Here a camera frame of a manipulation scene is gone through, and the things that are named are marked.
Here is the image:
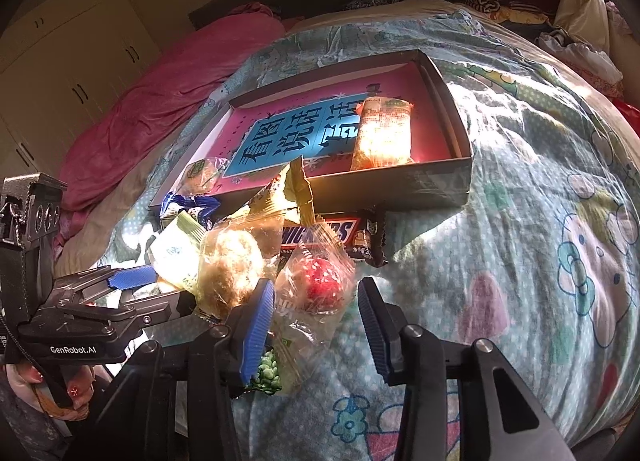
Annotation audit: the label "green peas packet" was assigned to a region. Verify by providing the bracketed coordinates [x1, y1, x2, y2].
[244, 317, 331, 397]

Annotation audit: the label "clear bag brown pastry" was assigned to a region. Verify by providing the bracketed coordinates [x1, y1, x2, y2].
[194, 212, 284, 320]

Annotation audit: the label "clear bag red candy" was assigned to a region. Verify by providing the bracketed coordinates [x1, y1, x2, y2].
[276, 225, 356, 344]

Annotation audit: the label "Snickers bar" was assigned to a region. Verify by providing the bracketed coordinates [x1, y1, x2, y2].
[280, 210, 387, 268]

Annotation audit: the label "blue snack packet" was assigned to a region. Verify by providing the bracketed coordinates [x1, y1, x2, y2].
[160, 191, 220, 229]

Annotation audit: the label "gold long snack packet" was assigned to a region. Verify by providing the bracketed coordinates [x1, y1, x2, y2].
[248, 156, 317, 227]

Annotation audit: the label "round green-label pastry packet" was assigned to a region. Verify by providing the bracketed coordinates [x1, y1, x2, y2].
[176, 158, 229, 196]

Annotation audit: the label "orange long snack packet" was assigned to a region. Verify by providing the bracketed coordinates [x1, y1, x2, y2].
[350, 97, 413, 170]

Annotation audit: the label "left hand red nails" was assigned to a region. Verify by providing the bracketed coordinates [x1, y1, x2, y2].
[3, 363, 96, 422]

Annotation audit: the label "pink blanket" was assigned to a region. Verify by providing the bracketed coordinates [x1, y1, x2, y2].
[55, 4, 285, 247]

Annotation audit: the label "teal cartoon print quilt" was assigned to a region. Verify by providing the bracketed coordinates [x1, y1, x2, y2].
[98, 10, 639, 444]

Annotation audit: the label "dark cardboard box tray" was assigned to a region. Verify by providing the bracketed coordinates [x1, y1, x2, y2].
[149, 50, 472, 216]

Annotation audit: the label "pink and blue book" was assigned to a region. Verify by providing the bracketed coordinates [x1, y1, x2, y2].
[206, 62, 454, 195]

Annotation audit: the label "cream wardrobe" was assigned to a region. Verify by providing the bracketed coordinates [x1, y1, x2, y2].
[1, 0, 160, 176]

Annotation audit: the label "red plastic bag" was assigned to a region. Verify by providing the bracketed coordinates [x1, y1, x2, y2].
[612, 98, 640, 135]

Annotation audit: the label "pink floral bag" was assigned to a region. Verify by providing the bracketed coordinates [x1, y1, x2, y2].
[536, 30, 624, 100]

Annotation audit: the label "cream curtain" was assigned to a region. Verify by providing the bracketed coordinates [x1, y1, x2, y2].
[554, 0, 611, 54]

